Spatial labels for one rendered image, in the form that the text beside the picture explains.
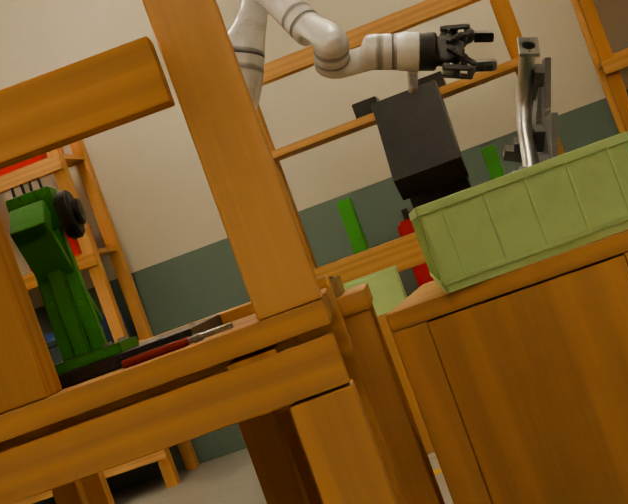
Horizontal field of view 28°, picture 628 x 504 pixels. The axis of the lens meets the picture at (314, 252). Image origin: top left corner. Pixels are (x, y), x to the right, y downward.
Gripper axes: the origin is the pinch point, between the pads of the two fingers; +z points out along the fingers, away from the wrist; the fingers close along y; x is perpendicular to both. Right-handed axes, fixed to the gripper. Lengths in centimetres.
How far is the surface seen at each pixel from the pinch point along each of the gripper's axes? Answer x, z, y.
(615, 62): 258, 101, 341
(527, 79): 5.6, 7.1, -1.9
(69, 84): -48, -61, -72
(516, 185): 10.5, 3.4, -27.1
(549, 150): 10.0, 10.2, -18.0
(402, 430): 47, -18, -56
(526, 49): -1.6, 6.3, -1.9
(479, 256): 19.8, -3.4, -36.3
